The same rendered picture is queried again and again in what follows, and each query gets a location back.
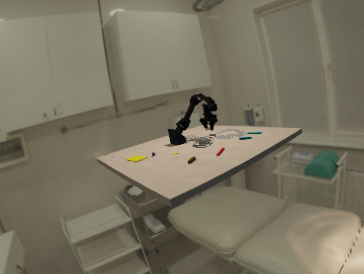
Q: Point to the yellow flat rectangular plate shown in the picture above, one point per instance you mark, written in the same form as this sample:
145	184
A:
136	158

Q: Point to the brown rectangular bar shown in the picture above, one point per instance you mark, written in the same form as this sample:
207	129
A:
191	160

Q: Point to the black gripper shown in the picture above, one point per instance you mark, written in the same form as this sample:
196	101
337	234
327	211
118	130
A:
208	118

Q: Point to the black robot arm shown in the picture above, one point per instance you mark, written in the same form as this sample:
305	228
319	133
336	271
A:
185	121

